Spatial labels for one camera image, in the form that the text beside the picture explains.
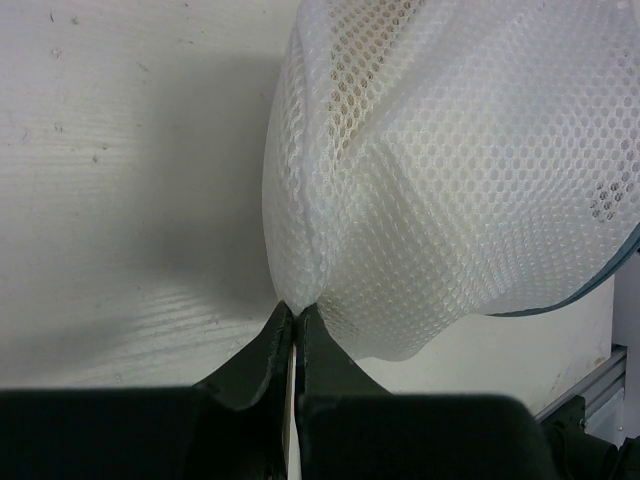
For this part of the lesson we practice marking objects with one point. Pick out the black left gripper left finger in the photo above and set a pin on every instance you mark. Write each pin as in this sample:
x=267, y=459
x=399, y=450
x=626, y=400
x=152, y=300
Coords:
x=229, y=425

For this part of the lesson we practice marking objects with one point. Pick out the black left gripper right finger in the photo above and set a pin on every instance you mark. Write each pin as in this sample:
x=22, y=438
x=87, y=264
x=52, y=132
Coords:
x=350, y=427

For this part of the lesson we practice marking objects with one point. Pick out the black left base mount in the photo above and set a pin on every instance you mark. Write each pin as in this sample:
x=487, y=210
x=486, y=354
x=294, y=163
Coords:
x=578, y=455

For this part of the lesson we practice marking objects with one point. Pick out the white mesh laundry bag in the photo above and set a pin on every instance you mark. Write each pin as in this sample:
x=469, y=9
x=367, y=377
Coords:
x=427, y=160

